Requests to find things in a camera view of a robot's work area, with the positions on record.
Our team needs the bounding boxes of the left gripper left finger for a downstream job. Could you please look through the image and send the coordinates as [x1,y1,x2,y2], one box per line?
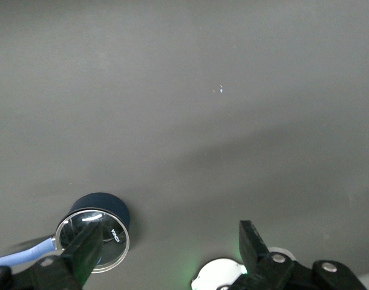
[0,222,103,290]

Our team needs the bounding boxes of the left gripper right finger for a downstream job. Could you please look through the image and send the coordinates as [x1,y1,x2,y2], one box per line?
[229,220,367,290]

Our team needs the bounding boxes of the glass saucepan lid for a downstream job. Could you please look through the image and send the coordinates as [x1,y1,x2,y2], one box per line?
[54,210,131,274]

